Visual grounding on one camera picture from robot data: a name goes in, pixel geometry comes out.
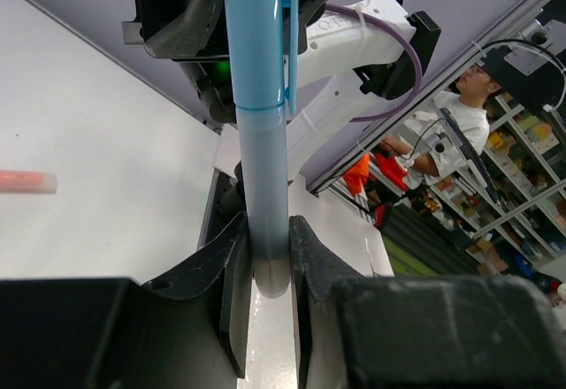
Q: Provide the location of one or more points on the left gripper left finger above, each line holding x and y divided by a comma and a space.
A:
186, 328

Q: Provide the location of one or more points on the blue marker cap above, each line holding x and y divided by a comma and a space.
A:
263, 41

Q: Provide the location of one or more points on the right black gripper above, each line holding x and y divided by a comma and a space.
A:
192, 33

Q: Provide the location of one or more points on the red handheld tool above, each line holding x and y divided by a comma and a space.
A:
392, 170

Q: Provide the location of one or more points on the metal storage shelf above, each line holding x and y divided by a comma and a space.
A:
525, 157

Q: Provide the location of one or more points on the blue pastel highlighter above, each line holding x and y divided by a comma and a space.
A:
263, 145

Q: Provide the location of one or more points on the person in white shirt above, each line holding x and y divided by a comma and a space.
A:
438, 139

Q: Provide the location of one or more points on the orange pastel highlighter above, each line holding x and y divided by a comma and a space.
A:
28, 182

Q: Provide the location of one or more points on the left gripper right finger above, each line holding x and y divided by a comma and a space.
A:
353, 331

